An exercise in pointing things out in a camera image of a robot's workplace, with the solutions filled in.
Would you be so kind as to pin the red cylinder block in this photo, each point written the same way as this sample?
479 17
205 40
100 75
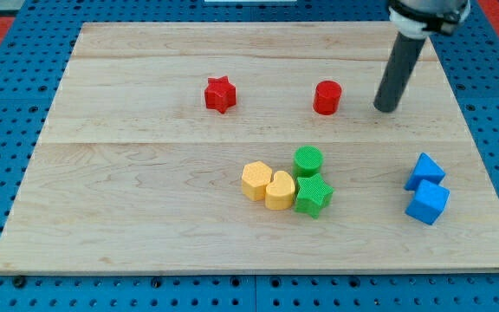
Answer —
327 97

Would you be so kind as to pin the yellow heart block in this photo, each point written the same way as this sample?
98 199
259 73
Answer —
280 192

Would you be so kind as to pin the red star block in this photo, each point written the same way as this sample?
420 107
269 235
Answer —
220 94

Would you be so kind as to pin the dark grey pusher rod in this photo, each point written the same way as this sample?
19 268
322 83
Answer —
402 60

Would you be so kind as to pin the green cylinder block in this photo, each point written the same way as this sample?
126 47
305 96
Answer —
307 161

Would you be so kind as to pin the blue cube block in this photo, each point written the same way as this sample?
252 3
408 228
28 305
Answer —
428 202

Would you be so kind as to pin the yellow hexagon block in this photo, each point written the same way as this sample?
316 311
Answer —
255 177

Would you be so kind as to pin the green star block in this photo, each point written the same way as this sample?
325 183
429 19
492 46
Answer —
313 195

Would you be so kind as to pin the blue triangle block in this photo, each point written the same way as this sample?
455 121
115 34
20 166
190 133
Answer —
425 169

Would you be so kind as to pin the wooden board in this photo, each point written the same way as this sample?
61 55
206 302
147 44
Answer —
133 176

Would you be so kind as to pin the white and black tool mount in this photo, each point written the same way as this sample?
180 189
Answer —
418 19

